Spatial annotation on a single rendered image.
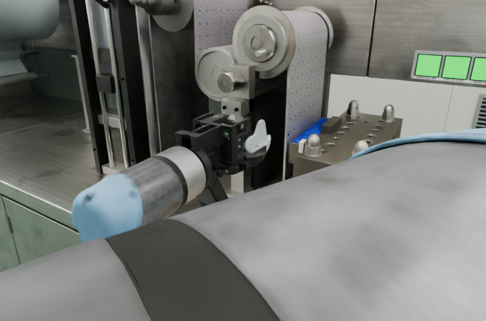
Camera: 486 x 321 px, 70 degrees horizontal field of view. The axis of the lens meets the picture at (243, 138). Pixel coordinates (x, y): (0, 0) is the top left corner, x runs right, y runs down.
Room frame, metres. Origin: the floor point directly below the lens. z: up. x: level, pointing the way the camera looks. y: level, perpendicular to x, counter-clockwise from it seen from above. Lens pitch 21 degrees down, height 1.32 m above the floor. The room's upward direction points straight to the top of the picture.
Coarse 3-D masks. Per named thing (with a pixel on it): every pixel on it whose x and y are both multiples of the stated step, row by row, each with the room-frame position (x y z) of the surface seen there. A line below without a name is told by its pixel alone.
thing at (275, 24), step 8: (256, 16) 0.75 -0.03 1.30; (264, 16) 0.74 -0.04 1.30; (248, 24) 0.76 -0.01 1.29; (256, 24) 0.75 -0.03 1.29; (264, 24) 0.74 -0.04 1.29; (272, 24) 0.73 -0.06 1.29; (280, 24) 0.72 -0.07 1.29; (240, 32) 0.77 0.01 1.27; (280, 32) 0.72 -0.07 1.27; (240, 40) 0.77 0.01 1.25; (280, 40) 0.72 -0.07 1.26; (240, 48) 0.77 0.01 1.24; (280, 48) 0.72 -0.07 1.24; (240, 56) 0.77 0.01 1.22; (280, 56) 0.72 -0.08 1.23; (248, 64) 0.76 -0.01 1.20; (256, 64) 0.75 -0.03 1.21; (264, 64) 0.74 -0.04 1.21; (272, 64) 0.73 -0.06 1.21
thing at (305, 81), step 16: (304, 64) 0.80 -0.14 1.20; (320, 64) 0.89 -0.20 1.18; (288, 80) 0.72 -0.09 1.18; (304, 80) 0.80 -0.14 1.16; (320, 80) 0.90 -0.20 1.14; (288, 96) 0.72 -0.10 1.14; (304, 96) 0.81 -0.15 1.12; (320, 96) 0.91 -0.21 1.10; (288, 112) 0.72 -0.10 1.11; (304, 112) 0.81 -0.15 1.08; (320, 112) 0.92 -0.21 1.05; (288, 128) 0.73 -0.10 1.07; (304, 128) 0.82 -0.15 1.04; (288, 144) 0.73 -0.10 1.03
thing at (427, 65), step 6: (420, 60) 0.88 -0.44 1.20; (426, 60) 0.87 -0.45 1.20; (432, 60) 0.87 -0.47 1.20; (438, 60) 0.86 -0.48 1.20; (420, 66) 0.88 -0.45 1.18; (426, 66) 0.87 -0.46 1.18; (432, 66) 0.87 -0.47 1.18; (438, 66) 0.86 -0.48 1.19; (420, 72) 0.88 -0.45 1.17; (426, 72) 0.87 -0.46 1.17; (432, 72) 0.86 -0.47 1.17
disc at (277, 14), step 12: (252, 12) 0.76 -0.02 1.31; (264, 12) 0.75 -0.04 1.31; (276, 12) 0.73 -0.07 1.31; (240, 24) 0.78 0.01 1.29; (288, 24) 0.72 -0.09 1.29; (288, 36) 0.72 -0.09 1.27; (288, 48) 0.72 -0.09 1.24; (240, 60) 0.78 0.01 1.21; (288, 60) 0.72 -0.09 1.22; (264, 72) 0.75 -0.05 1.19; (276, 72) 0.73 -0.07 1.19
